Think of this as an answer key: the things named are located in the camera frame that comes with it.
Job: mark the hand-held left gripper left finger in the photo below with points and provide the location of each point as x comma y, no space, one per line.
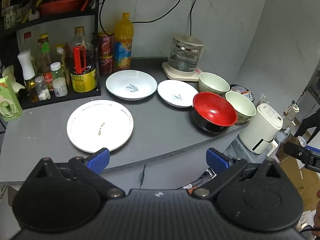
100,158

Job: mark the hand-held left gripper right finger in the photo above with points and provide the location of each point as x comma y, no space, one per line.
217,158

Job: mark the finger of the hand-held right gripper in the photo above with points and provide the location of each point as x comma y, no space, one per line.
297,152

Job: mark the large deep white plate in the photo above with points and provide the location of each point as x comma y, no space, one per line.
130,82

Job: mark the cardboard box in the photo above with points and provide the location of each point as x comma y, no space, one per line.
305,180

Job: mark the small white appliance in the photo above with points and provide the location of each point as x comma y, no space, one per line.
292,112

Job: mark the white air fryer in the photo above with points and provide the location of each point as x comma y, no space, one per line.
260,127

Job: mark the red and black bowl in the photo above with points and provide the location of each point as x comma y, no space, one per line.
212,110

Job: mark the pale green bowl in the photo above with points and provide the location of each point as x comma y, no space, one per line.
212,81
240,105

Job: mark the black round tin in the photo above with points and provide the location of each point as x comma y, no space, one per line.
240,88

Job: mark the small white plate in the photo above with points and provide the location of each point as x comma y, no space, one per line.
176,92

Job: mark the large yellow label sauce bottle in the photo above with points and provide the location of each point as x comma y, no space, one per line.
82,77

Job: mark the white cap glass jar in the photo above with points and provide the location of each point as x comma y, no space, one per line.
59,86

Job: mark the small clear shaker jar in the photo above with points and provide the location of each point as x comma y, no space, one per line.
42,90

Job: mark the red drink can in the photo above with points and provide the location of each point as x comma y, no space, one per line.
105,43
106,65

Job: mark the black metal rack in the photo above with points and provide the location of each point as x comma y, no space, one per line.
97,55

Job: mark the green carton box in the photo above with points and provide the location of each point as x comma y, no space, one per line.
10,100

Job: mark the glass electric kettle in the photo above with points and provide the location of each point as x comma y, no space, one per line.
184,52

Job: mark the orange juice bottle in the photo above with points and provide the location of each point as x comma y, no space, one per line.
123,47

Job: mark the white top oil bottle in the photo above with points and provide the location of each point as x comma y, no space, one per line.
27,70

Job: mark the red label sauce bottle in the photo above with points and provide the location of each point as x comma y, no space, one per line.
45,55

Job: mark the white crumpled cloth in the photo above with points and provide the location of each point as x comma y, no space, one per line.
12,80

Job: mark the red cap clear bottle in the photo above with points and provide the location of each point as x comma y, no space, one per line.
28,40

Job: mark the red plastic basket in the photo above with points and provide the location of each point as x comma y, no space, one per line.
60,5

